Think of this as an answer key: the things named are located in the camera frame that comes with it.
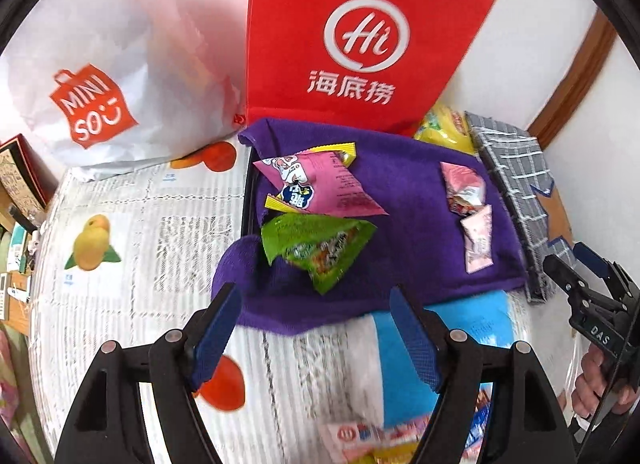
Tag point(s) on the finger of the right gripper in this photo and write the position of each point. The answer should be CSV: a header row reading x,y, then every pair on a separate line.
x,y
614,276
562,273

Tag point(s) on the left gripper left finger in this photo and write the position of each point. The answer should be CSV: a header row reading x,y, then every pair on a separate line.
x,y
105,423

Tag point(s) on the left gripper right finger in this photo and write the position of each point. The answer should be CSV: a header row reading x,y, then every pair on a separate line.
x,y
525,423

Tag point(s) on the green snack packet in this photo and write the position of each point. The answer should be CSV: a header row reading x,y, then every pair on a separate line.
x,y
323,246

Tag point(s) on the right hand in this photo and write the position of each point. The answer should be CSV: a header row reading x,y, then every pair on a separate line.
x,y
590,386

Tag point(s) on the light pink flat packet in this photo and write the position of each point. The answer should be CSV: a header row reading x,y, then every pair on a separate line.
x,y
477,229

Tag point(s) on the blue tissue pack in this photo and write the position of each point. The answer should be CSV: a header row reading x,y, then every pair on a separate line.
x,y
410,374

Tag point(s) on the purple towel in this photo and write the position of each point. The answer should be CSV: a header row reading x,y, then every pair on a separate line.
x,y
418,243

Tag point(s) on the wooden side table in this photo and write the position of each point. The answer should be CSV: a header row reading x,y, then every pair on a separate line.
x,y
16,295

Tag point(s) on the pink wrapped candy packet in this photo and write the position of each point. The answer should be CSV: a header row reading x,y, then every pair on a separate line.
x,y
465,189

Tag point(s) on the grey checked fabric bag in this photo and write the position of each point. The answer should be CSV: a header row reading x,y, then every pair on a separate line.
x,y
517,166

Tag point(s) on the fruit print tablecloth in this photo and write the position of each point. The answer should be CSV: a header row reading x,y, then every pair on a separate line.
x,y
130,257

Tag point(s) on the white pink snack packet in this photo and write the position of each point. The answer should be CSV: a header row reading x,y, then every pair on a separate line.
x,y
348,441

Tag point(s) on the yellow snack bag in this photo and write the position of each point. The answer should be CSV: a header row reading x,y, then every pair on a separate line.
x,y
446,127

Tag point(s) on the framed picture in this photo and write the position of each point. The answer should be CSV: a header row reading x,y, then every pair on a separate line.
x,y
25,178

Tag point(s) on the pink rabbit snack packet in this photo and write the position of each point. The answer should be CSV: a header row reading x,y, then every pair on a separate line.
x,y
318,181

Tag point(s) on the red paper shopping bag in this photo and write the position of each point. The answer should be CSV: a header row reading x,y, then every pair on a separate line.
x,y
371,64

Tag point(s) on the white plastic Miniso bag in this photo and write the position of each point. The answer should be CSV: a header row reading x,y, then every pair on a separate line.
x,y
111,86

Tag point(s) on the brown wooden door frame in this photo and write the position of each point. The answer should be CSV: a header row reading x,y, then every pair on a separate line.
x,y
579,78

